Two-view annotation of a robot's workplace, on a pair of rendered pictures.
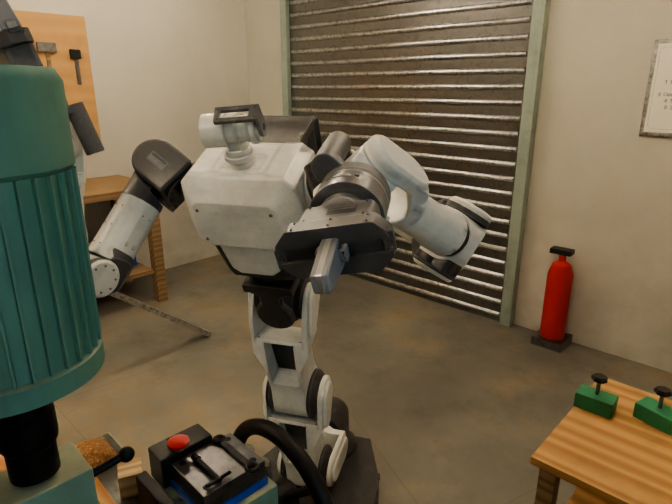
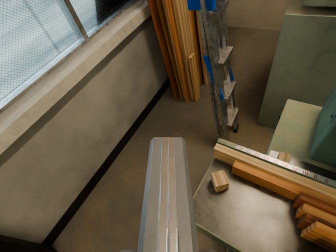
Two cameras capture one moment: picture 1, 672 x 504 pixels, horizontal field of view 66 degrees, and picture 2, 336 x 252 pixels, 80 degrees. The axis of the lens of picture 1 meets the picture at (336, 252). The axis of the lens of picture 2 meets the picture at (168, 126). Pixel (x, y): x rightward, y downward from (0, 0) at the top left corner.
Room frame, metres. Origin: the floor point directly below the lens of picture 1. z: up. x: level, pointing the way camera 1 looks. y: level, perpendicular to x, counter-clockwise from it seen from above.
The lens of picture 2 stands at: (0.49, 0.02, 1.41)
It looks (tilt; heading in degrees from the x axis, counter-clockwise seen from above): 51 degrees down; 180
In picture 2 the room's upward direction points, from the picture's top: 17 degrees counter-clockwise
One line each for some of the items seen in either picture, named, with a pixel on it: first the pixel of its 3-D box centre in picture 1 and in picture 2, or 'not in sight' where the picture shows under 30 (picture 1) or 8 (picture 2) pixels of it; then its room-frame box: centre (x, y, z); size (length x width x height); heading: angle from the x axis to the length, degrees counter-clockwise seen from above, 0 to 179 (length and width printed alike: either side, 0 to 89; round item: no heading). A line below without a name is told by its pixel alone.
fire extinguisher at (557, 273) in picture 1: (557, 297); not in sight; (2.84, -1.31, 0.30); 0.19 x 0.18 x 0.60; 137
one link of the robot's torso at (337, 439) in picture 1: (313, 454); not in sight; (1.48, 0.08, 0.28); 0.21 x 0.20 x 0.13; 164
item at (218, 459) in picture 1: (207, 463); not in sight; (0.60, 0.18, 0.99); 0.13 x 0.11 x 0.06; 44
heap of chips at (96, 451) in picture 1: (72, 459); not in sight; (0.69, 0.43, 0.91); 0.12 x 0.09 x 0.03; 134
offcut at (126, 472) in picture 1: (131, 477); not in sight; (0.65, 0.31, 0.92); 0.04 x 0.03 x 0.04; 23
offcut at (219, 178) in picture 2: not in sight; (219, 181); (0.31, 0.10, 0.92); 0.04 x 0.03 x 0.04; 177
